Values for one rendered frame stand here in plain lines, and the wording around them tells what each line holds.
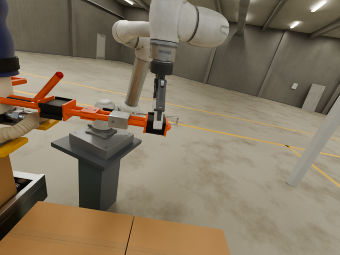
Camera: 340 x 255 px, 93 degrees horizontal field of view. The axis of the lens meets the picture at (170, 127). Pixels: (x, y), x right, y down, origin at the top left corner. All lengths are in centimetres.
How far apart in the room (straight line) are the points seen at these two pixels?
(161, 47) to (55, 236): 105
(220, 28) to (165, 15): 20
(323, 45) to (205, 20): 1708
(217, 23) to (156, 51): 22
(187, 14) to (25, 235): 122
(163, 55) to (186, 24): 11
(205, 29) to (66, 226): 116
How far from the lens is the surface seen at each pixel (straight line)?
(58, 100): 72
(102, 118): 61
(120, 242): 111
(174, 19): 53
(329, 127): 319
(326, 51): 1763
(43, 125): 83
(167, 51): 53
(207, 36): 60
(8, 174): 128
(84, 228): 117
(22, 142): 73
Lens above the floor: 150
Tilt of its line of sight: 23 degrees down
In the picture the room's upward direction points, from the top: 13 degrees clockwise
